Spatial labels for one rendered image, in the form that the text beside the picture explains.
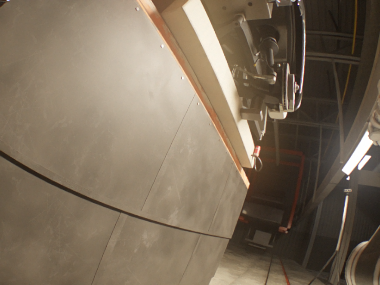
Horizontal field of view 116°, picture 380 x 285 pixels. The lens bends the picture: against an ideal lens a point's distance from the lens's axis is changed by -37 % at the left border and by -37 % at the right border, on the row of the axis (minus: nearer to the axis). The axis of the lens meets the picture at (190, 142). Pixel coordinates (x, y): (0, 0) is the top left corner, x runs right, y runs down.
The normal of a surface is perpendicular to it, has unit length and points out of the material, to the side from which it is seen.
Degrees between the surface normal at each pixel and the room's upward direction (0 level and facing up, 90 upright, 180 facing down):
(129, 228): 90
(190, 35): 180
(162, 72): 90
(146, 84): 90
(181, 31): 180
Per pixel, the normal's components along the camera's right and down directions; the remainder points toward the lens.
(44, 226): 0.83, 0.13
